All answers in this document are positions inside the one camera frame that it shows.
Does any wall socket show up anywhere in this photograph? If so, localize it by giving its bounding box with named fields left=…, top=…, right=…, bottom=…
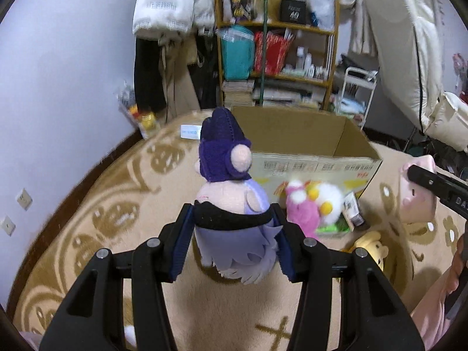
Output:
left=16, top=189, right=32, bottom=211
left=0, top=216, right=16, bottom=237

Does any cardboard box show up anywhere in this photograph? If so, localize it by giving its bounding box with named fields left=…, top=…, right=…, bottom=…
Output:
left=180, top=105, right=383, bottom=205

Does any cream recliner chair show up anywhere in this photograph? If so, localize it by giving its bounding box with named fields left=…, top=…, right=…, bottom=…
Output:
left=363, top=0, right=467, bottom=151

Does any stack of books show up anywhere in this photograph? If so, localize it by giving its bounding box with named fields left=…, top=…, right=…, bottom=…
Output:
left=222, top=79, right=255, bottom=109

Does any pink white plush toy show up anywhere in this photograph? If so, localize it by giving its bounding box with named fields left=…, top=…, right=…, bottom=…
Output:
left=285, top=180, right=344, bottom=238

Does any plastic bag of toys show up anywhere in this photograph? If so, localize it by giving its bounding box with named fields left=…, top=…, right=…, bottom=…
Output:
left=117, top=82, right=161, bottom=140

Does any yellow dog plush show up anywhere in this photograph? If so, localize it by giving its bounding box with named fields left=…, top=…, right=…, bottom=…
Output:
left=342, top=230, right=389, bottom=271

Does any purple haired plush doll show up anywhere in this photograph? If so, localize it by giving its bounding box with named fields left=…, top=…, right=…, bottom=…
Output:
left=194, top=107, right=282, bottom=284

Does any wall socket lower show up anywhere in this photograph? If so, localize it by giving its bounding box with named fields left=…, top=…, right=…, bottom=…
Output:
left=0, top=216, right=16, bottom=237

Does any person's right hand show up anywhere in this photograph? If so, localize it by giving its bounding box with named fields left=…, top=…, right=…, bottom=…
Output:
left=446, top=235, right=466, bottom=295

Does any green pole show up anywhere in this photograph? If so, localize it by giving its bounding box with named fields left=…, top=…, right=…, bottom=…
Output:
left=259, top=0, right=268, bottom=106

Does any teal bag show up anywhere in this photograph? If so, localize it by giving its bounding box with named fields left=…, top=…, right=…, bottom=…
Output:
left=216, top=25, right=255, bottom=81

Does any black box with 40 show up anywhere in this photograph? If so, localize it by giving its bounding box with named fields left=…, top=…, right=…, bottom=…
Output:
left=280, top=0, right=307, bottom=25

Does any pink pig plush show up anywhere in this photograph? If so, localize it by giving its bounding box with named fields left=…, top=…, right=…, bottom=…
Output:
left=398, top=155, right=436, bottom=223

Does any white utility cart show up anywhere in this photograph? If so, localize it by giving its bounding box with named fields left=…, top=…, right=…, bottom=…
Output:
left=334, top=67, right=378, bottom=130

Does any green tissue pack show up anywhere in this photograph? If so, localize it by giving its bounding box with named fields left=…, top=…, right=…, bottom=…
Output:
left=316, top=215, right=351, bottom=238

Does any red gift bag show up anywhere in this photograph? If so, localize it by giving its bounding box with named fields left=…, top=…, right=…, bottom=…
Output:
left=254, top=32, right=293, bottom=75

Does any beige patterned rug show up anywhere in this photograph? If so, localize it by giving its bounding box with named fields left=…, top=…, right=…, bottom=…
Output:
left=13, top=113, right=464, bottom=350

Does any beige hanging coat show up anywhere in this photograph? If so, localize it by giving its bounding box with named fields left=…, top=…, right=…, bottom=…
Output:
left=159, top=36, right=200, bottom=122

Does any white puffer jacket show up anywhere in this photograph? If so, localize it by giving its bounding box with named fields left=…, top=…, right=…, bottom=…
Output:
left=133, top=0, right=215, bottom=44

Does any wooden shelf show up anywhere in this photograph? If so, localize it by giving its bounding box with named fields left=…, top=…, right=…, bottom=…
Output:
left=237, top=1, right=340, bottom=110

